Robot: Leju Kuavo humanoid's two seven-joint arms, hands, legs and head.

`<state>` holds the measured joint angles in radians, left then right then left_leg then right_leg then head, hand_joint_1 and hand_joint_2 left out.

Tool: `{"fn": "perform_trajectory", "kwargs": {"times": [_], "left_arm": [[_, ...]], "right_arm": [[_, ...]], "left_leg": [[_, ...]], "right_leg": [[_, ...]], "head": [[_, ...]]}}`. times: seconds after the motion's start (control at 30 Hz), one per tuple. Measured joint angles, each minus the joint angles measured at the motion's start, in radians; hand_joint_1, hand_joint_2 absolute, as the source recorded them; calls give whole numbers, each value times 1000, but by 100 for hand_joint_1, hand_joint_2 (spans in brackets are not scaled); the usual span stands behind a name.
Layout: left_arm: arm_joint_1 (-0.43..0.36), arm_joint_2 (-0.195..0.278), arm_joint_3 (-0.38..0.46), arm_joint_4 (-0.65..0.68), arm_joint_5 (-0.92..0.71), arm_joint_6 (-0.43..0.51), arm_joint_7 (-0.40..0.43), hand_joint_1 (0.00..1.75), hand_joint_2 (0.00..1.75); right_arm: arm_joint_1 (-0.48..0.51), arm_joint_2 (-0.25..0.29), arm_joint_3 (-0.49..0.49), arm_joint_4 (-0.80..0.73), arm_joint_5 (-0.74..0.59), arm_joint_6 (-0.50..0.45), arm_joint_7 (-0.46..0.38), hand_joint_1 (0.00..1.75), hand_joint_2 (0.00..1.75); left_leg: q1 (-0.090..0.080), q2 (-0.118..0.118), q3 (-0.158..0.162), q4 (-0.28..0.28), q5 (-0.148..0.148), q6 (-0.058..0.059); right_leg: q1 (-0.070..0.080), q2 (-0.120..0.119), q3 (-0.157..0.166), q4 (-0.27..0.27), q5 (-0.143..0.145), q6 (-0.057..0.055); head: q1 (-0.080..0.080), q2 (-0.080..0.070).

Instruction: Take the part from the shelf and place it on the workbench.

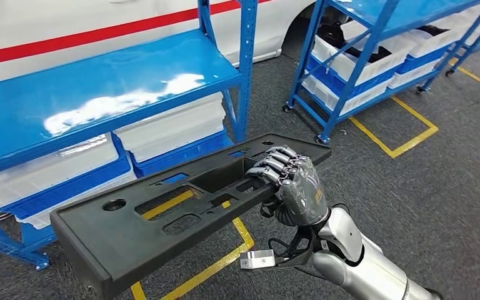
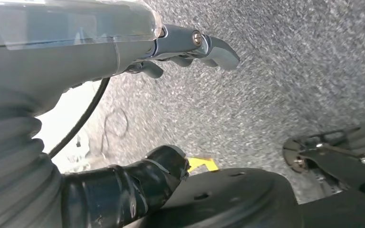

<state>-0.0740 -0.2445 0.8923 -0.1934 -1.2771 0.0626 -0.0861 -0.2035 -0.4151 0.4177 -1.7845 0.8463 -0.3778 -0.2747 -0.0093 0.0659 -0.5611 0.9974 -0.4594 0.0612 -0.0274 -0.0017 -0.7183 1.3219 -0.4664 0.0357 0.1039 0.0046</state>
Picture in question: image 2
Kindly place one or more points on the yellow floor tape square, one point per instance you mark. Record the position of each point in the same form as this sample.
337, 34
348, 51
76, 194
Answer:
201, 164

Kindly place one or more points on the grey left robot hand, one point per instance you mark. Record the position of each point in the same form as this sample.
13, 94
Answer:
59, 56

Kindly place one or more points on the black taped tube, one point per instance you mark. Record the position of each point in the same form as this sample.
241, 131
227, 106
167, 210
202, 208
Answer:
107, 195

